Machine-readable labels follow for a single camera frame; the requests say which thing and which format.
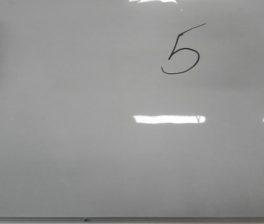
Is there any grey aluminium whiteboard frame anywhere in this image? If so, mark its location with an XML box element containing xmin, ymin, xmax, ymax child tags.
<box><xmin>0</xmin><ymin>217</ymin><xmax>264</xmax><ymax>224</ymax></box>

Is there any white glossy whiteboard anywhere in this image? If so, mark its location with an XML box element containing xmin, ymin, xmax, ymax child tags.
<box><xmin>0</xmin><ymin>0</ymin><xmax>264</xmax><ymax>217</ymax></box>

